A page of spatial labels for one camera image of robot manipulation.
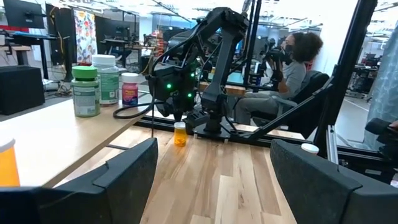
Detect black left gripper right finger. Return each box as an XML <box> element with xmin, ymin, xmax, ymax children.
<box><xmin>269</xmin><ymin>139</ymin><xmax>398</xmax><ymax>224</ymax></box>

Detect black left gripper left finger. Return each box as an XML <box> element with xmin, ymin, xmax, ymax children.
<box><xmin>0</xmin><ymin>138</ymin><xmax>159</xmax><ymax>224</ymax></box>

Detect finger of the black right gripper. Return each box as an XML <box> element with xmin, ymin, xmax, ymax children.
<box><xmin>173</xmin><ymin>104</ymin><xmax>184</xmax><ymax>123</ymax></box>

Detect pink medicine bottle white cap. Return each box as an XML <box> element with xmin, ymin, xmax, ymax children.
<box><xmin>121</xmin><ymin>72</ymin><xmax>140</xmax><ymax>107</ymax></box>

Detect large green label bottle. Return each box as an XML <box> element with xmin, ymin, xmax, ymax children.
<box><xmin>91</xmin><ymin>54</ymin><xmax>121</xmax><ymax>106</ymax></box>

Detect green cap medicine bottle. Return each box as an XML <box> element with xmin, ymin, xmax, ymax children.
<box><xmin>70</xmin><ymin>65</ymin><xmax>101</xmax><ymax>118</ymax></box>

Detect wooden shelf black metal legs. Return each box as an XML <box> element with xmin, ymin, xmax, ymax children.
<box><xmin>0</xmin><ymin>92</ymin><xmax>156</xmax><ymax>188</ymax></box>

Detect wooden side table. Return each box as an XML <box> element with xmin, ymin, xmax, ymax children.
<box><xmin>198</xmin><ymin>81</ymin><xmax>247</xmax><ymax>97</ymax></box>

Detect colourful floral curtain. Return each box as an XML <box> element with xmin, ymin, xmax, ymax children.
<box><xmin>73</xmin><ymin>10</ymin><xmax>98</xmax><ymax>65</ymax></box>

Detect black office chair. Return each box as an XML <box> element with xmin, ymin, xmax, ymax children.
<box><xmin>251</xmin><ymin>70</ymin><xmax>331</xmax><ymax>139</ymax></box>

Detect person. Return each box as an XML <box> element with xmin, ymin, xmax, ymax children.
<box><xmin>234</xmin><ymin>32</ymin><xmax>325</xmax><ymax>125</ymax></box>

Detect grey-blue curtain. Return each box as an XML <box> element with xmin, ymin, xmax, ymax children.
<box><xmin>363</xmin><ymin>23</ymin><xmax>398</xmax><ymax>150</ymax></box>

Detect black cabinet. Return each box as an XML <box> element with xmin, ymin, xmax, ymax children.
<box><xmin>0</xmin><ymin>65</ymin><xmax>46</xmax><ymax>116</ymax></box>

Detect dark desk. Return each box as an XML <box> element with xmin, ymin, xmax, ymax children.
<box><xmin>0</xmin><ymin>30</ymin><xmax>58</xmax><ymax>80</ymax></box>

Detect black monitor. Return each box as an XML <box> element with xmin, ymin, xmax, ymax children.
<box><xmin>2</xmin><ymin>0</ymin><xmax>45</xmax><ymax>29</ymax></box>

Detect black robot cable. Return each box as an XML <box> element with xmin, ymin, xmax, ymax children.
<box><xmin>113</xmin><ymin>101</ymin><xmax>158</xmax><ymax>120</ymax></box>

